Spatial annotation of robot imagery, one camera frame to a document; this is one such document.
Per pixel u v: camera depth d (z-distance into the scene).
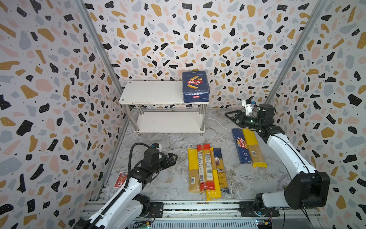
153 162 0.65
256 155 0.92
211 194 0.77
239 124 0.69
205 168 0.84
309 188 0.41
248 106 0.73
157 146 0.77
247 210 0.73
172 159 0.73
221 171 0.86
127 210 0.56
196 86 0.76
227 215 0.73
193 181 0.81
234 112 0.70
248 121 0.69
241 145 0.96
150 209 0.73
